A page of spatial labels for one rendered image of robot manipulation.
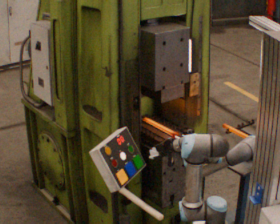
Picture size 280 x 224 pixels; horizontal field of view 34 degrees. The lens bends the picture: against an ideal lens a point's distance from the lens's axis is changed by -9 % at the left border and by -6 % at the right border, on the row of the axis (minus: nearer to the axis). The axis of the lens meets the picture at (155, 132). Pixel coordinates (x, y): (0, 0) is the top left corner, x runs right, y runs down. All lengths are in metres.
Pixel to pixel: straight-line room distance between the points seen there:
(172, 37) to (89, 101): 0.80
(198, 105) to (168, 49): 0.71
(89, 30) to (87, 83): 0.40
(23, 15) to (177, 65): 5.37
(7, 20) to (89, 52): 4.98
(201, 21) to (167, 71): 0.54
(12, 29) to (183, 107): 5.15
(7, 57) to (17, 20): 0.68
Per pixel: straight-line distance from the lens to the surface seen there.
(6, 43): 8.37
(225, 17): 11.08
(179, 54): 3.26
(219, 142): 2.41
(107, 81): 3.17
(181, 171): 3.57
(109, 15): 3.03
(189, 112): 3.69
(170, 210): 3.68
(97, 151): 2.87
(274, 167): 2.23
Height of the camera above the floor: 2.54
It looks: 26 degrees down
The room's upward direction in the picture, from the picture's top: straight up
